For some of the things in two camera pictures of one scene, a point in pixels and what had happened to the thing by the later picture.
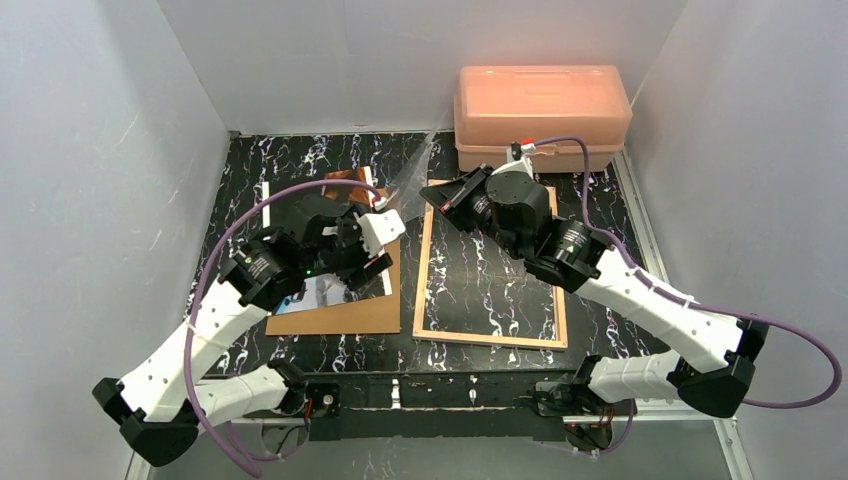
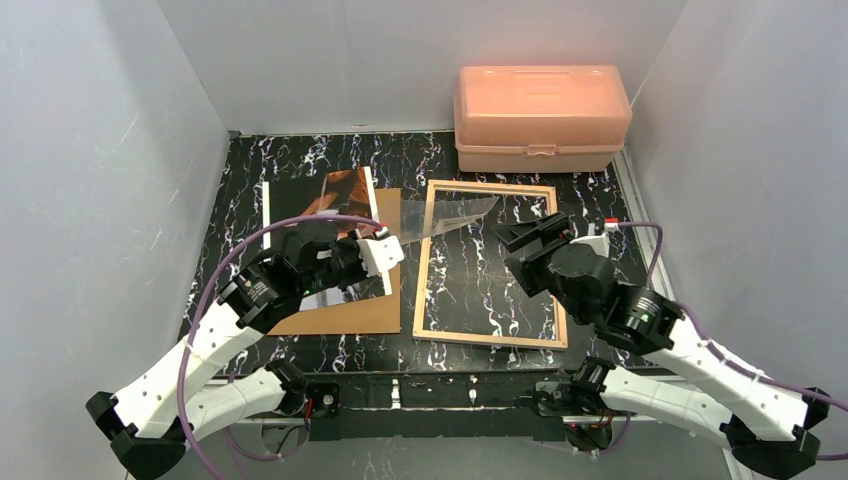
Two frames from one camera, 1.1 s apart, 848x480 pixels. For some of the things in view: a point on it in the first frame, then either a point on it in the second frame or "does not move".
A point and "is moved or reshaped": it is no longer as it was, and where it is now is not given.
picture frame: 422,290 does not move
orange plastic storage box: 497,105 does not move
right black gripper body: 468,204 -> 530,250
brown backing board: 378,315 does not move
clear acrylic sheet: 406,191 is moved or reshaped
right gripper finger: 446,195 -> 533,238
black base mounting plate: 442,408 does not move
